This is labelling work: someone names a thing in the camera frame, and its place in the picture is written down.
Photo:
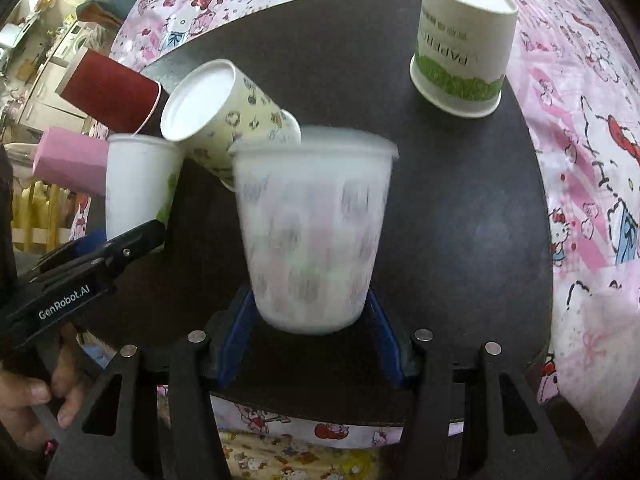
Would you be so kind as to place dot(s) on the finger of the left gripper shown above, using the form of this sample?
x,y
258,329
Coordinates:
x,y
73,249

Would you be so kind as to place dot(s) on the white drawer cabinet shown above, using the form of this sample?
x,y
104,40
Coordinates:
x,y
43,106

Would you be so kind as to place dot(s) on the yellow cartoon print cup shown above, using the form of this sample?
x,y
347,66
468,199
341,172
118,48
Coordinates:
x,y
214,107

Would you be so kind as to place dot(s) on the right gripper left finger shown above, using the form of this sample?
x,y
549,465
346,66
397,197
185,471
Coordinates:
x,y
115,436

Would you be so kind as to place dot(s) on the person left hand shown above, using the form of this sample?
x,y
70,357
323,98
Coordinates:
x,y
19,394

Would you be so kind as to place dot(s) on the pink Hello Kitty bedsheet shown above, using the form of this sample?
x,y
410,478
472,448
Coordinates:
x,y
578,87

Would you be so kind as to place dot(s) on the white cup green grass band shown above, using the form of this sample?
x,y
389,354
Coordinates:
x,y
462,50

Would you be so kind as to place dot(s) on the pink faceted paper cup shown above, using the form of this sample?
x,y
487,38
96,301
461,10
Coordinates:
x,y
72,161

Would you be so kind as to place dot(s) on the red ribbed paper cup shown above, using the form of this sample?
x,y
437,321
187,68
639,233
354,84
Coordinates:
x,y
116,96

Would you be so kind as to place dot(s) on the white cup green leaf print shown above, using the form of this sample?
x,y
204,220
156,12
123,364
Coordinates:
x,y
142,174

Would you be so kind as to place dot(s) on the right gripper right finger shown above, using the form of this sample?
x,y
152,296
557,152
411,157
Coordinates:
x,y
478,415

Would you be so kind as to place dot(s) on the white pink print cup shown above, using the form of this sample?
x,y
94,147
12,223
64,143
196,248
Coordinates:
x,y
311,216

